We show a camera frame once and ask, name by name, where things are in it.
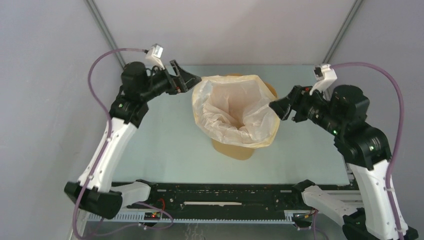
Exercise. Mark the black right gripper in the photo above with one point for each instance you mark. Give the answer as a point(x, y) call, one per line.
point(300, 95)

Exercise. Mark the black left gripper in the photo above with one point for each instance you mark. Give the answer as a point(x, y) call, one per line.
point(178, 85)

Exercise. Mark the translucent white trash bag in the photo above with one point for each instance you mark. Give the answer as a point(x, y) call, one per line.
point(234, 110)

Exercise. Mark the orange plastic trash bin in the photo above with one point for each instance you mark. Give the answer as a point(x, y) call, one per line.
point(233, 151)

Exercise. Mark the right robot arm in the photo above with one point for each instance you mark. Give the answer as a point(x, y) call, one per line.
point(366, 151)

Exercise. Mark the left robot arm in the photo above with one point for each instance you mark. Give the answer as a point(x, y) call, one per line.
point(93, 191)

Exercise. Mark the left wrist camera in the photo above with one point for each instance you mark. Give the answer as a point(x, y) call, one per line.
point(153, 56)

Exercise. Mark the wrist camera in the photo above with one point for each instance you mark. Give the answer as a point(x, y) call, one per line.
point(325, 76)
point(153, 56)

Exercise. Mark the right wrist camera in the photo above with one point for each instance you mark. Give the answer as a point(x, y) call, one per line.
point(325, 76)

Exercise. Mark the left corner frame post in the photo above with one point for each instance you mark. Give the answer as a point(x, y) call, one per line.
point(97, 16)

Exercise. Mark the corner frame post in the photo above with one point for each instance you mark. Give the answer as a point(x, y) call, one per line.
point(351, 15)
point(97, 16)

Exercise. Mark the right corner frame post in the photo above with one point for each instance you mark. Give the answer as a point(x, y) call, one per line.
point(351, 15)

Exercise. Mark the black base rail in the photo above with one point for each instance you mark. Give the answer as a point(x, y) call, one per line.
point(240, 203)

